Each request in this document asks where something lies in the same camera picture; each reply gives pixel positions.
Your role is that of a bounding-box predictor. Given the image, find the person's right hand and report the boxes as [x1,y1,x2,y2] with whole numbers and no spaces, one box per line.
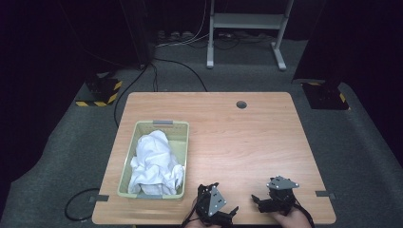
[271,205,314,228]

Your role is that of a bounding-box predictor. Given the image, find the white metal stand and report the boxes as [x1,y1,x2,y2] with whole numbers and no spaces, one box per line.
[206,0,295,71]

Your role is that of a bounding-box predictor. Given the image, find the white cables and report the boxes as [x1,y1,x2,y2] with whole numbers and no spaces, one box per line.
[155,0,211,48]

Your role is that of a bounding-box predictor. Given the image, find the white cloth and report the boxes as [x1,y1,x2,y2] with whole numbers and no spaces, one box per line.
[127,129,185,196]

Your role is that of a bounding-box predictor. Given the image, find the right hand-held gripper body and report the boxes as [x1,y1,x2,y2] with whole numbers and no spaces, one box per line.
[265,175,300,217]

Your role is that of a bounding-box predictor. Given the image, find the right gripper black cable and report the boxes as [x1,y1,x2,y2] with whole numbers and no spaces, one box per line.
[293,196,316,228]

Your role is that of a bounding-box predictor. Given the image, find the grey tape strip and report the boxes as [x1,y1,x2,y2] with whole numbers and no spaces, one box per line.
[88,194,110,203]
[315,190,336,200]

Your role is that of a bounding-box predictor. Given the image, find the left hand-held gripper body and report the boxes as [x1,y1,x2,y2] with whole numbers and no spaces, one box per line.
[195,181,234,224]

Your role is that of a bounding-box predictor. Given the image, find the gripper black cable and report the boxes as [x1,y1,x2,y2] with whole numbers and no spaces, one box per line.
[181,199,200,228]
[293,196,316,228]

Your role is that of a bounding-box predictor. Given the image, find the person's left hand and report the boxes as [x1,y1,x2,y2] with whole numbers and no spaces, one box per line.
[184,198,222,228]

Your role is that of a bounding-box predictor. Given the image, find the black floor cable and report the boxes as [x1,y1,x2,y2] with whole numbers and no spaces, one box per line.
[113,64,150,128]
[153,57,209,93]

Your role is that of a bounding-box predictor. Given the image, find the black yellow striped base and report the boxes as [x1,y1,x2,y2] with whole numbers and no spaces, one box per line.
[75,73,124,107]
[300,81,350,111]

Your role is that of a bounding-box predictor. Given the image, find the green plastic basket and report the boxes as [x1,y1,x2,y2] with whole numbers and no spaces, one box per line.
[117,119,190,200]

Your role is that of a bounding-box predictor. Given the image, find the dark power strip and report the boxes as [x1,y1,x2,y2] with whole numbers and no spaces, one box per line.
[156,29,195,43]

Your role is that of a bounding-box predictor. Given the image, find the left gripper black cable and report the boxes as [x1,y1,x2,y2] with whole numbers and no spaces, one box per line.
[181,199,200,228]

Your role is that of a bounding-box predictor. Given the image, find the looped black cable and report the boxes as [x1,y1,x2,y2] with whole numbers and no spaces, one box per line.
[64,187,101,222]

